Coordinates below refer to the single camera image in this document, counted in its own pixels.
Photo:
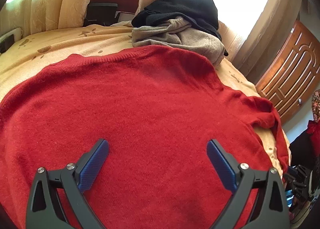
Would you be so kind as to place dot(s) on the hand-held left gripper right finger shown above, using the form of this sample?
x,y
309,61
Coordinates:
x,y
221,166

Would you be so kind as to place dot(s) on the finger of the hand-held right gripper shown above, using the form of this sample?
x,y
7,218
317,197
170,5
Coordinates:
x,y
290,175

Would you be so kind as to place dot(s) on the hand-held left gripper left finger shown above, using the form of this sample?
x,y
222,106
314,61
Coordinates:
x,y
93,166

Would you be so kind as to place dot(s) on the red knit sweater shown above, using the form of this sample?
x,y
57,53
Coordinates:
x,y
137,106

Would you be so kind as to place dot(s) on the dark cloth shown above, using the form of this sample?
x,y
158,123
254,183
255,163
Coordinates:
x,y
305,149

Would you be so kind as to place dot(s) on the black white patterned garment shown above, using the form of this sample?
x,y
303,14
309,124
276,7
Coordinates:
x,y
307,211

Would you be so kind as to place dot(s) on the floral patterned cloth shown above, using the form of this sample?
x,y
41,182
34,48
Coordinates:
x,y
316,104

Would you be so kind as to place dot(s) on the brown wooden door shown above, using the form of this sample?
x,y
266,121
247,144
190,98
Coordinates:
x,y
287,78

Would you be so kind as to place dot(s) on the grey garment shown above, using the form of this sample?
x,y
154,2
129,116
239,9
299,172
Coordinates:
x,y
200,43

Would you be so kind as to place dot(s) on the cream patterned curtain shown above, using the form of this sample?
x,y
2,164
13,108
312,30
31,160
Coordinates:
x,y
70,1
262,31

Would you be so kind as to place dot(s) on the black power adapter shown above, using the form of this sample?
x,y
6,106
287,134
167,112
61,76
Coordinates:
x,y
7,43

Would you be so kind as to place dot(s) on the flat white box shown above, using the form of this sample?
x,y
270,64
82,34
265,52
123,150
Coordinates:
x,y
125,17

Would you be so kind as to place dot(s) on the large black box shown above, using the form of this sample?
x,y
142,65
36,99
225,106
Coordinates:
x,y
100,13

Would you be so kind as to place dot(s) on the white power strip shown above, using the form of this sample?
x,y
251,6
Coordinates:
x,y
15,31

